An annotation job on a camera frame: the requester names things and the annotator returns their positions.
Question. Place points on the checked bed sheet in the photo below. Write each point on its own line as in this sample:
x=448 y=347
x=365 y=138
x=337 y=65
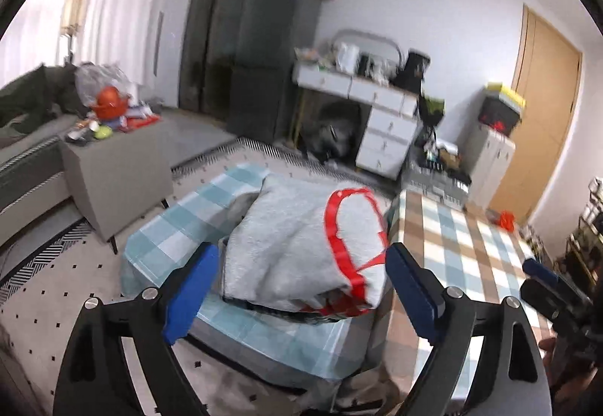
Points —
x=461 y=246

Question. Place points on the grey ottoman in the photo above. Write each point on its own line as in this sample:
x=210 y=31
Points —
x=122 y=180

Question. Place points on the person's right hand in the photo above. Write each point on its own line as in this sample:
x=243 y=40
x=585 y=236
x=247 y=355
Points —
x=549 y=345

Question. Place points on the black duffel bag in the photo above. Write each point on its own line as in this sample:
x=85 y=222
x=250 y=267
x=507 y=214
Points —
x=334 y=133

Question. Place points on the yellow tennis ball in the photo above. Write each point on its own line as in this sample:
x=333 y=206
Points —
x=103 y=132

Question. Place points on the wooden door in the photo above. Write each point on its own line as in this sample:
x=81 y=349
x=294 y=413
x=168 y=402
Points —
x=541 y=114

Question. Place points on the red packets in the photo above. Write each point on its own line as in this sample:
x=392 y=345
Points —
x=139 y=119

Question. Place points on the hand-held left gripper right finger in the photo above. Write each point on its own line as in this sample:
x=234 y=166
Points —
x=414 y=298

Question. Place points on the silver suitcase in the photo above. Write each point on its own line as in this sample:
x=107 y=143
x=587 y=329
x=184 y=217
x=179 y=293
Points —
x=433 y=185

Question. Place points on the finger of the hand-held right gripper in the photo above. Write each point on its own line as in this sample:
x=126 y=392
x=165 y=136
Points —
x=541 y=272
x=541 y=296

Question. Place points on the grey refrigerator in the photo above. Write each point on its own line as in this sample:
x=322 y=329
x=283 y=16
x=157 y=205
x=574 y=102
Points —
x=268 y=67

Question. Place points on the white cabinet with boxes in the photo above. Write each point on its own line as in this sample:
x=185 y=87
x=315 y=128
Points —
x=490 y=166

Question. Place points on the black shoe box red logo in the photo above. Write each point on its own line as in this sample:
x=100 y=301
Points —
x=497 y=126

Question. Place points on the white curtain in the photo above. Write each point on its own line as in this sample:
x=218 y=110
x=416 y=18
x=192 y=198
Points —
x=122 y=20

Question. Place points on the green bouquet black wrap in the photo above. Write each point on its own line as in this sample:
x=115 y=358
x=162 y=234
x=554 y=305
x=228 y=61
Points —
x=431 y=110

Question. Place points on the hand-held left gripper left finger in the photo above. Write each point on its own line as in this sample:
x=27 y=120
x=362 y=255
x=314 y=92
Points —
x=191 y=298

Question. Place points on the orange plastic bag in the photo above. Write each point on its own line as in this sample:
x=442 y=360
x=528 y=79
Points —
x=507 y=220

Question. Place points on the yellow lid shoe box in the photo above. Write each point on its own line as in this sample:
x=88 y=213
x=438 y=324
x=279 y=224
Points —
x=506 y=93

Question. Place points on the small brown box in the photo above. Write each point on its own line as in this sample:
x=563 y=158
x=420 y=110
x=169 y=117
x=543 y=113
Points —
x=448 y=158

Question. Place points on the patterned rug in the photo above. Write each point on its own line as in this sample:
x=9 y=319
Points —
x=47 y=303

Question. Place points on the dark green blanket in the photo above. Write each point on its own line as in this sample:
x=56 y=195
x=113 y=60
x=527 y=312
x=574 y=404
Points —
x=28 y=100

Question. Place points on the wooden shoe rack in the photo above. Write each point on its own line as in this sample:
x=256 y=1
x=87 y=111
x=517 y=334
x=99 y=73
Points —
x=582 y=232

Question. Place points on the white desk with drawers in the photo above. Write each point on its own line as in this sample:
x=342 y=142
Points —
x=386 y=133

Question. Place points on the arched mirror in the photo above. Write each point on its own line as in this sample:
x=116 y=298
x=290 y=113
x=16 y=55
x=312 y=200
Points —
x=374 y=41

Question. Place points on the black labelled bucket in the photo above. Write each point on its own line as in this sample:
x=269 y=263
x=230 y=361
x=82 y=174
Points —
x=414 y=67

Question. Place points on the grey printed hoodie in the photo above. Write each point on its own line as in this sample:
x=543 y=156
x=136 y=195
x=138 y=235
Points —
x=292 y=237

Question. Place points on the grey sofa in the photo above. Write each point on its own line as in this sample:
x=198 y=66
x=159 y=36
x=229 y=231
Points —
x=28 y=171

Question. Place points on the clear plastic bag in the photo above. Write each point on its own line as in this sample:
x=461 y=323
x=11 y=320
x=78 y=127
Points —
x=96 y=74

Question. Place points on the orange round object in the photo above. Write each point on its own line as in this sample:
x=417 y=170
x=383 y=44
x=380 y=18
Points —
x=109 y=103

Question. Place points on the tall dark cabinet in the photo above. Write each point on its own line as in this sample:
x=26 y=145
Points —
x=207 y=44

